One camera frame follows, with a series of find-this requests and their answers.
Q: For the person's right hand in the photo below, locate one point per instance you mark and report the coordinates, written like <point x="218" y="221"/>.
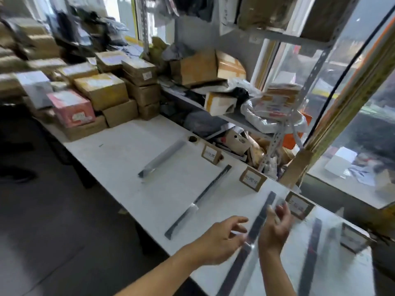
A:
<point x="273" y="234"/>

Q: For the pile of cardboard parcels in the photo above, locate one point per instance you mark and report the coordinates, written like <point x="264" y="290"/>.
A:
<point x="102" y="92"/>

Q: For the small handwritten cardboard box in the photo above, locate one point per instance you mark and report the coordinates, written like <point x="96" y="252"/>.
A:
<point x="176" y="72"/>

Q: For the person's left hand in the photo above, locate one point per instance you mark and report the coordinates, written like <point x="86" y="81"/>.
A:
<point x="219" y="243"/>

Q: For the orange white wrapped bundle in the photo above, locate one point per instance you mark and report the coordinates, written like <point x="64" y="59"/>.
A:
<point x="277" y="101"/>

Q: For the white box outdoors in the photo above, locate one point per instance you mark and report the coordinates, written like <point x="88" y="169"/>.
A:
<point x="339" y="163"/>

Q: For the grey metal shelf rack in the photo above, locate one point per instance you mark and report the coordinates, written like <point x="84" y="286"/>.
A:
<point x="277" y="36"/>

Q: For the clear acrylic divider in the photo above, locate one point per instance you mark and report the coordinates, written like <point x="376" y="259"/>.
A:
<point x="310" y="258"/>
<point x="236" y="268"/>
<point x="200" y="197"/>
<point x="162" y="158"/>

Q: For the person's left forearm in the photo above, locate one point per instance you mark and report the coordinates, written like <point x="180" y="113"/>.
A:
<point x="160" y="280"/>

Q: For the white woven sack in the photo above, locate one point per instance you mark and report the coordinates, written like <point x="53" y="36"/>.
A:
<point x="265" y="124"/>

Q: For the black plastic bag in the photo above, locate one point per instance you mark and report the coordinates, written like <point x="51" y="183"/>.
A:
<point x="240" y="93"/>

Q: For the crumpled grey plastic bag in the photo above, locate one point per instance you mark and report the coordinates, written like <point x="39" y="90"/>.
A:
<point x="177" y="52"/>

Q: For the pile of grey plastic mailers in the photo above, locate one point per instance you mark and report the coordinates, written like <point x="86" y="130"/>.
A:
<point x="92" y="33"/>

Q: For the large yellow-taped cardboard box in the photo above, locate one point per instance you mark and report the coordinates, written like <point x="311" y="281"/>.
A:
<point x="200" y="69"/>

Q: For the olive yellow bag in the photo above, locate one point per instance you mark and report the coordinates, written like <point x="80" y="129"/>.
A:
<point x="155" y="52"/>

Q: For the orange paper bag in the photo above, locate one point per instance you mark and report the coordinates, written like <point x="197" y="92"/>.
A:
<point x="290" y="140"/>

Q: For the yellow framed window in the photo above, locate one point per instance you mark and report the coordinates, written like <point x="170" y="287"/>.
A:
<point x="134" y="15"/>

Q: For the brown cardboard sign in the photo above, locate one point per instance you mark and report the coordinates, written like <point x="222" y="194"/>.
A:
<point x="252" y="179"/>
<point x="297" y="205"/>
<point x="210" y="154"/>
<point x="355" y="238"/>

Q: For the white foam box yellow tape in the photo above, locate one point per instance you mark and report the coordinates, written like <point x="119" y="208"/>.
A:
<point x="220" y="104"/>

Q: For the glass storefront with taped frame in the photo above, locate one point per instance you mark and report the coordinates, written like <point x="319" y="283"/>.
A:
<point x="364" y="89"/>

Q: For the beige storage basket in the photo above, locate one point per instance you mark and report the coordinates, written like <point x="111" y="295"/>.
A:
<point x="237" y="143"/>

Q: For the cardboard box on rack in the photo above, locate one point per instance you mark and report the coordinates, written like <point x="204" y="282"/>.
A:
<point x="330" y="18"/>
<point x="265" y="12"/>

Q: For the black plastic bags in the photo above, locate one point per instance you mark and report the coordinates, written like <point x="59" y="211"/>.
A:
<point x="197" y="6"/>

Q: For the tall narrow cardboard piece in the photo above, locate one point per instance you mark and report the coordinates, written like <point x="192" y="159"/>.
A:
<point x="296" y="169"/>

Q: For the dark grey plastic mailer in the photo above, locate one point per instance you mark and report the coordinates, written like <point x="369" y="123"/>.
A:
<point x="203" y="123"/>

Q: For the pink printed parcel box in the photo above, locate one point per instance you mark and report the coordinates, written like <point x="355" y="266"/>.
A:
<point x="71" y="107"/>

